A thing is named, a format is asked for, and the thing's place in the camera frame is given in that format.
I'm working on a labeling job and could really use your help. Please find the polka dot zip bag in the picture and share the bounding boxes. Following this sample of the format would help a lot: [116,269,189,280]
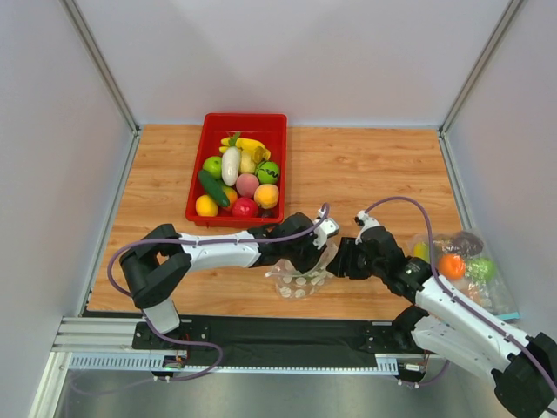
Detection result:
[265,242,338,300]

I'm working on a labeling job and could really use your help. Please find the yellow pear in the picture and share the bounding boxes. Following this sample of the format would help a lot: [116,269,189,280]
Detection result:
[239,151,257,174]

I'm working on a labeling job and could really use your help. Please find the dark green cucumber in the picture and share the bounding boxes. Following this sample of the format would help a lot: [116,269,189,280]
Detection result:
[198,170,230,207]

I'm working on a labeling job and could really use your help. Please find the white radish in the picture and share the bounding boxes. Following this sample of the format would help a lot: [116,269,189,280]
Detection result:
[221,131,241,186]

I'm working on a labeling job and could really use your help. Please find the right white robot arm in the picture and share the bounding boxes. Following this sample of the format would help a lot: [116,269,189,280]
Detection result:
[327,226,556,417]

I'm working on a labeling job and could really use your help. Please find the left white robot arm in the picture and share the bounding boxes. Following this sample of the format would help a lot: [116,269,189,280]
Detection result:
[119,210,339,334]

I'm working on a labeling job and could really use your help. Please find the clear bag of spare food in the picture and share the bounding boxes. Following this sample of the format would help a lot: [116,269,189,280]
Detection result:
[407,230,520,321]

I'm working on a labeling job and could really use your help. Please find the dark purple plum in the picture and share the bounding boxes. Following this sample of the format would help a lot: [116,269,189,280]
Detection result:
[260,209,274,219]

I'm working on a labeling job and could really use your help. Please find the yellow orange peach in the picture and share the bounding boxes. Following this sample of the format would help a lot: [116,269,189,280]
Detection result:
[253,184,279,209]

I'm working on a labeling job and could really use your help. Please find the red pomegranate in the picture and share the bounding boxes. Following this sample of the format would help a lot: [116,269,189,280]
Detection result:
[231,197,258,218]

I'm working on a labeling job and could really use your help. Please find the pink peach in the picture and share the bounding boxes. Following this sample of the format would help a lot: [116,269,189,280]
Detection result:
[236,173,259,199]

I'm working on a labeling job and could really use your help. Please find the small green watermelon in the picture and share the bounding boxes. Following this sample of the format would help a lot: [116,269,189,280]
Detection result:
[255,161,280,185]

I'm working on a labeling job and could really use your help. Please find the green orange mango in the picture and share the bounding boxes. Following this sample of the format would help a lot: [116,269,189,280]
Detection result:
[220,183,238,212]

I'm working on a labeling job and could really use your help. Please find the yellow lemon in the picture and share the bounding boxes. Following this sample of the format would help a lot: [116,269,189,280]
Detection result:
[195,194,218,218]

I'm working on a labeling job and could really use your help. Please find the yellow banana bunch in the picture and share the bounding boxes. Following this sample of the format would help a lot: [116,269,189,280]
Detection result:
[218,136,271,164]

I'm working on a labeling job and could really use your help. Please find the red plastic bin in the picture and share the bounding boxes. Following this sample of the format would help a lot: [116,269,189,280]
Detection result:
[185,113,286,228]

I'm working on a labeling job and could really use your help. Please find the green apple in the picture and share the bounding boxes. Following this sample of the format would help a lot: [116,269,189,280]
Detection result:
[202,156,222,179]

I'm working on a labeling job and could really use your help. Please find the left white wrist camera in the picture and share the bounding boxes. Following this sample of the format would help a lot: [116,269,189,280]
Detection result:
[313,206,339,250]

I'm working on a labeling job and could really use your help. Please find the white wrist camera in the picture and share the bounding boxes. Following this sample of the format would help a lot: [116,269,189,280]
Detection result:
[354,211,386,244]
[313,206,339,250]

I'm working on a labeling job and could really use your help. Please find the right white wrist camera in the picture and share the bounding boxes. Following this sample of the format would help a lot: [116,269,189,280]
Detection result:
[354,211,386,244]

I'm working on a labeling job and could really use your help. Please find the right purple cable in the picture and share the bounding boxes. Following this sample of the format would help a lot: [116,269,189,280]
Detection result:
[363,195,557,417]

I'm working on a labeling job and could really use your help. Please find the right aluminium frame post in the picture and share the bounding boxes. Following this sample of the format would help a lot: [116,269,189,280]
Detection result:
[438,0,527,136]

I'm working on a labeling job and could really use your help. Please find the aluminium frame post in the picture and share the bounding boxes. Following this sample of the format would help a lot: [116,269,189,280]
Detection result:
[58,0,143,134]
[438,0,527,136]

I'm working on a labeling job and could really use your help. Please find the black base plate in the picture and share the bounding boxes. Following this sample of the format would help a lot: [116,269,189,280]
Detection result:
[130,311,436,369]

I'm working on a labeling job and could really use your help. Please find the white slotted cable duct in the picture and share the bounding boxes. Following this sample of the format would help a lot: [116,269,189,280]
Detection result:
[68,352,425,376]

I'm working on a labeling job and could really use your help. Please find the aluminium front rail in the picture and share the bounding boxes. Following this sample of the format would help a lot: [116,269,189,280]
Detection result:
[51,316,149,353]

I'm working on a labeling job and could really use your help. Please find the left aluminium frame post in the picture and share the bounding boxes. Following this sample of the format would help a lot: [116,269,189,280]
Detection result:
[58,0,143,134]

